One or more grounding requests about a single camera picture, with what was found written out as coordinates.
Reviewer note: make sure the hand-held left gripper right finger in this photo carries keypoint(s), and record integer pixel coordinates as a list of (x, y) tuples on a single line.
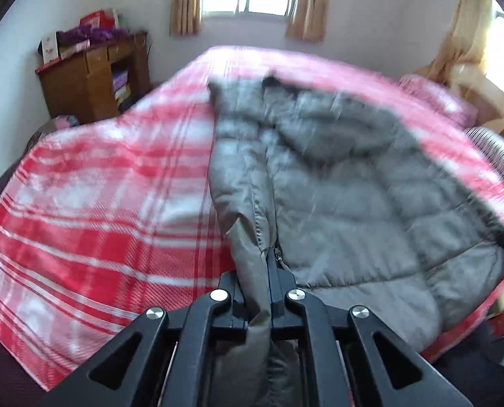
[(277, 284)]

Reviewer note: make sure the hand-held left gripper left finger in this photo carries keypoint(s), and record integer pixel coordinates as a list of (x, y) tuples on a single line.
[(231, 290)]

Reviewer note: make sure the grey puffer jacket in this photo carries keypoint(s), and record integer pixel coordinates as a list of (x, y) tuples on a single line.
[(341, 199)]

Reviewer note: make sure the pile of clothes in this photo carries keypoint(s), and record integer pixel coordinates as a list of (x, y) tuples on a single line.
[(61, 123)]

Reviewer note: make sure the purple clothes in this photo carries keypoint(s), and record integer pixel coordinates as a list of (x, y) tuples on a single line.
[(95, 34)]

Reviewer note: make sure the bed with red plaid sheet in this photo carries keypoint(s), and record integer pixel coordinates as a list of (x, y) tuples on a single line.
[(108, 203)]

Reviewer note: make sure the yellow box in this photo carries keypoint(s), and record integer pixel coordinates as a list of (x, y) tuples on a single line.
[(124, 94)]

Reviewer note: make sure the purple box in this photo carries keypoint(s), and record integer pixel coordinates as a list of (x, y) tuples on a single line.
[(120, 79)]

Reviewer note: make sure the pink quilt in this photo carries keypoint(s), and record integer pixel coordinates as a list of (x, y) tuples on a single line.
[(438, 97)]

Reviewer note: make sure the striped pillow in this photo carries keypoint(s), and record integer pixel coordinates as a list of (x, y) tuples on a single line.
[(498, 152)]

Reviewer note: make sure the wooden desk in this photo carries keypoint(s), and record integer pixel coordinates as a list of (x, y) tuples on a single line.
[(74, 84)]

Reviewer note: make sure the beige patterned curtain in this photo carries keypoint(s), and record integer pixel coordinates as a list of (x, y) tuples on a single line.
[(307, 8), (464, 34), (186, 4)]

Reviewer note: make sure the wooden headboard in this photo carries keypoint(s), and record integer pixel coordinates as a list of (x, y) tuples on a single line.
[(485, 93)]

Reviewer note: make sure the white box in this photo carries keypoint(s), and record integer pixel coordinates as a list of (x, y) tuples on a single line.
[(49, 49)]

